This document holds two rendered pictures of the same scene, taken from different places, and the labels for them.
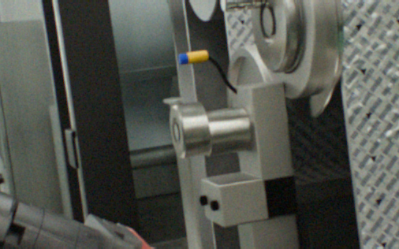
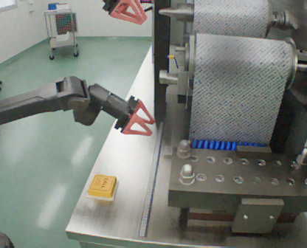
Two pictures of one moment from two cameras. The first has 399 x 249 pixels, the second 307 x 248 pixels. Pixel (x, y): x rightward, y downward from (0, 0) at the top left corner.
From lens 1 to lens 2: 31 cm
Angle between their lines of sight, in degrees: 33
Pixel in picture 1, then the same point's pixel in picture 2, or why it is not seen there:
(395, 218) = (200, 116)
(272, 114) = (183, 79)
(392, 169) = (201, 106)
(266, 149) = (180, 87)
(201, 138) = (164, 80)
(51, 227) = (114, 102)
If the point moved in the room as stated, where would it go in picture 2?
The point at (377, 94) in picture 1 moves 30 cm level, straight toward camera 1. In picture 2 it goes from (202, 88) to (129, 150)
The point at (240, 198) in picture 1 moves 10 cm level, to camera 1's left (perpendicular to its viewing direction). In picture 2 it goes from (170, 97) to (139, 91)
